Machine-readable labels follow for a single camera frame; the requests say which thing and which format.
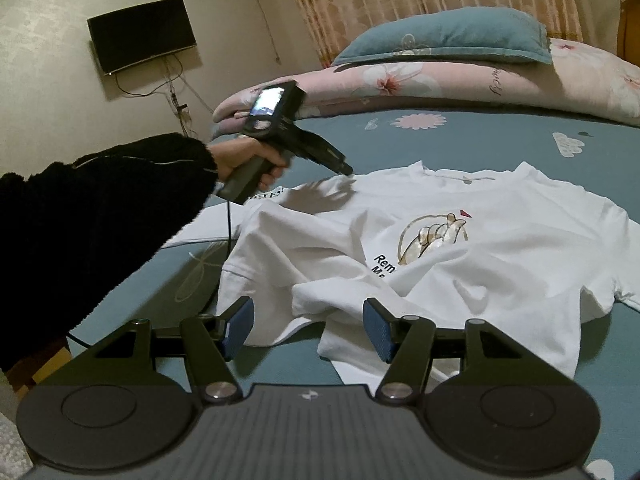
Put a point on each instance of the person's left forearm black sleeve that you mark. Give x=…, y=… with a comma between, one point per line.
x=100, y=220

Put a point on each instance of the teal pillow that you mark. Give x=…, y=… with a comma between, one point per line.
x=450, y=35

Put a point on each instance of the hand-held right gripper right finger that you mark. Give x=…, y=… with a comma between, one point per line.
x=377, y=330

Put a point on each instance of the pink floral folded quilt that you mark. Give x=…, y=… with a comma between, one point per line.
x=450, y=85

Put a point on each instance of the black wall television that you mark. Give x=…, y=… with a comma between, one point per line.
x=142, y=35

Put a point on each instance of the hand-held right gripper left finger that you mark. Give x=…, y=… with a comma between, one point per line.
x=239, y=327

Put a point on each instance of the wooden headboard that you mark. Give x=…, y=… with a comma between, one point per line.
x=631, y=25

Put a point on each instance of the wooden bed frame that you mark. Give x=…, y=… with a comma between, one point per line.
x=40, y=365

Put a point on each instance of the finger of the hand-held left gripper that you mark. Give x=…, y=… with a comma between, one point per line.
x=341, y=166

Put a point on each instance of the white long-sleeved printed shirt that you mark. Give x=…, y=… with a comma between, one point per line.
x=500, y=260

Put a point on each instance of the person's left hand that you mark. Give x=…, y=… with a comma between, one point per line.
x=235, y=156

